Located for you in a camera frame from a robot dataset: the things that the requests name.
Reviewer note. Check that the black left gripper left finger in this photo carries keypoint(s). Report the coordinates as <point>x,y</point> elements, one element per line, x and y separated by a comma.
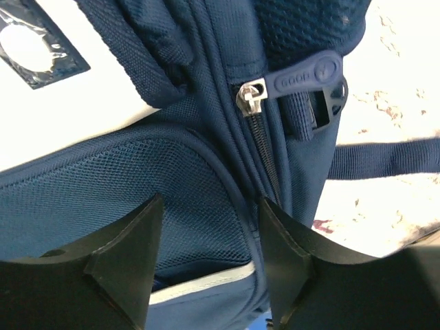
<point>101,281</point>

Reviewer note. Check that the navy blue student backpack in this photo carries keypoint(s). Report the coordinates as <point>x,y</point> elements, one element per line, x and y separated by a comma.
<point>213,105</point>

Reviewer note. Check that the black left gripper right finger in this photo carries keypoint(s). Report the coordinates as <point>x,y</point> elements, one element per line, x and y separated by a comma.
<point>316,283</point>

